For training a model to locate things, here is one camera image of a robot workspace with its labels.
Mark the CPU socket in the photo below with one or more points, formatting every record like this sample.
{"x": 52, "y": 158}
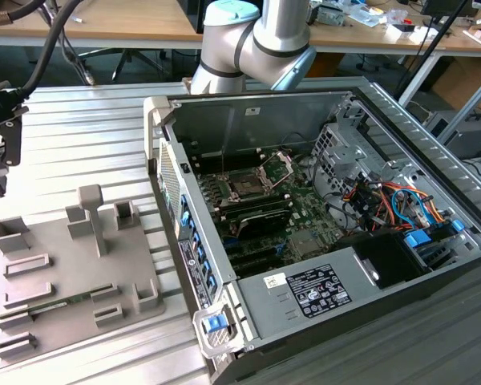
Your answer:
{"x": 246, "y": 187}

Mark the small white box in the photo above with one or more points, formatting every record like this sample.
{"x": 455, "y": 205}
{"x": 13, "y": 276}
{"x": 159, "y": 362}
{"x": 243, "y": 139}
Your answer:
{"x": 401, "y": 32}

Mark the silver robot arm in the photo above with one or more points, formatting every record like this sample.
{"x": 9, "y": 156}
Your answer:
{"x": 232, "y": 44}

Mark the grey power supply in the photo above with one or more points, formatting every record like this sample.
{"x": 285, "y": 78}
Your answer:
{"x": 264, "y": 317}

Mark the small blue drive clip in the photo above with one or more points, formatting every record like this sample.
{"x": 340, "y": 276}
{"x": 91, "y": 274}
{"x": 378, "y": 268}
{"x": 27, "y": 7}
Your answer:
{"x": 457, "y": 224}

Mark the grey parts rack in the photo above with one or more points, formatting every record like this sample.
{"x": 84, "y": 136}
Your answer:
{"x": 64, "y": 264}

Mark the grey metal drive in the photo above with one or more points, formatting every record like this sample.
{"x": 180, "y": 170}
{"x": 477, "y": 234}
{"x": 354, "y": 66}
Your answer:
{"x": 330, "y": 16}

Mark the thin metal locking lever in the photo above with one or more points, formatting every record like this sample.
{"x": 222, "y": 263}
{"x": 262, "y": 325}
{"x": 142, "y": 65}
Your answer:
{"x": 223, "y": 162}

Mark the large blue drive clip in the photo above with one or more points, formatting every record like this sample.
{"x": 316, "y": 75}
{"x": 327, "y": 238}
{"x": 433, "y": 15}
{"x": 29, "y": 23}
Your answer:
{"x": 417, "y": 240}

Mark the grey computer box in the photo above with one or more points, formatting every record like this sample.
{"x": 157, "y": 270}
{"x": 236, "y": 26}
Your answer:
{"x": 461, "y": 132}

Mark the open grey PC case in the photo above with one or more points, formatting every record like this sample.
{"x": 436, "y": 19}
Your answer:
{"x": 208, "y": 120}

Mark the blue case latch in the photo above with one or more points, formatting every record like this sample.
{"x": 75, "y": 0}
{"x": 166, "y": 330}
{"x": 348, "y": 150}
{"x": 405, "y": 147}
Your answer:
{"x": 215, "y": 322}

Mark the cluttered wooden desk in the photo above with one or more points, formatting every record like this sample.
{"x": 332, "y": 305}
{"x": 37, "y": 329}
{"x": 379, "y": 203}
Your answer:
{"x": 344, "y": 36}

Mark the green RAM stick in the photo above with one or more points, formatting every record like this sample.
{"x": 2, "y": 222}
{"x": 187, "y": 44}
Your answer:
{"x": 76, "y": 297}

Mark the green motherboard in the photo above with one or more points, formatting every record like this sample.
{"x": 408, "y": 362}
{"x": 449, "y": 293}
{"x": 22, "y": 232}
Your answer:
{"x": 308, "y": 216}

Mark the black RAM slot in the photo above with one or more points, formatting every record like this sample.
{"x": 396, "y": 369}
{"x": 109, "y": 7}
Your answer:
{"x": 260, "y": 209}
{"x": 250, "y": 201}

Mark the brown cardboard box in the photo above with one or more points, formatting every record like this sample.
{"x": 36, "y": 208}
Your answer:
{"x": 465, "y": 80}

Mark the black office chair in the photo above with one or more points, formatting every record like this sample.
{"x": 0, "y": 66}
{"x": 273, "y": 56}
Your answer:
{"x": 125, "y": 56}

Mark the blue slot clip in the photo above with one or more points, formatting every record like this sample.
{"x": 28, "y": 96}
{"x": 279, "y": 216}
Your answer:
{"x": 184, "y": 203}
{"x": 211, "y": 281}
{"x": 203, "y": 256}
{"x": 187, "y": 224}
{"x": 196, "y": 240}

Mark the small brown box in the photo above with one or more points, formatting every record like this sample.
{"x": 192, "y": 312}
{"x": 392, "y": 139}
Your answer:
{"x": 479, "y": 36}

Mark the perforated metal drive cage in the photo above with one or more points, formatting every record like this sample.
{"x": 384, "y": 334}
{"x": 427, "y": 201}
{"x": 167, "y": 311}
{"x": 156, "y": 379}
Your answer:
{"x": 344, "y": 156}

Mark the black tripod pole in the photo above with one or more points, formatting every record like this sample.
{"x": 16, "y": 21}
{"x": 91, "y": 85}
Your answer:
{"x": 433, "y": 46}

